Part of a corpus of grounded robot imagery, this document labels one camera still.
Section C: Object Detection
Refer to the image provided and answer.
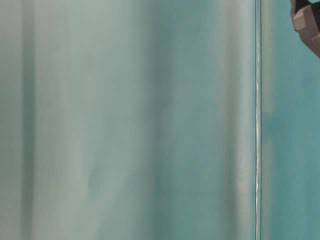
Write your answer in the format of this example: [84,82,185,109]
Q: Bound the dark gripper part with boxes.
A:
[290,0,320,58]

